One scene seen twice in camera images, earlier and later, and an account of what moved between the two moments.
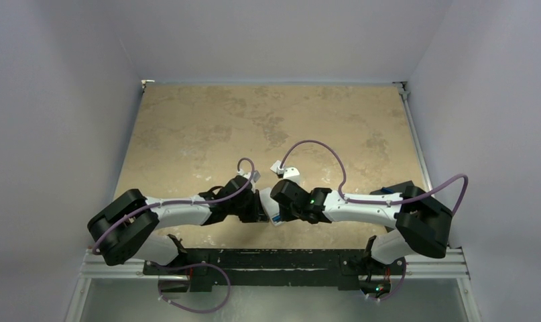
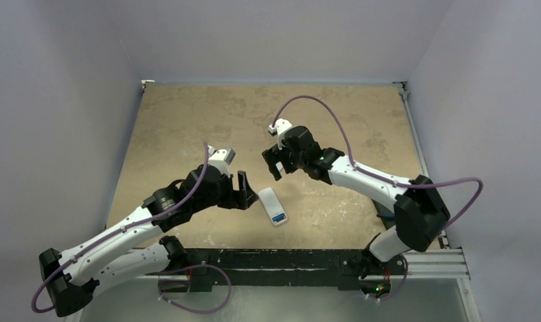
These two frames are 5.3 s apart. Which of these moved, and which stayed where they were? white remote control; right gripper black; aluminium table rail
Moved: right gripper black
Stayed: white remote control; aluminium table rail
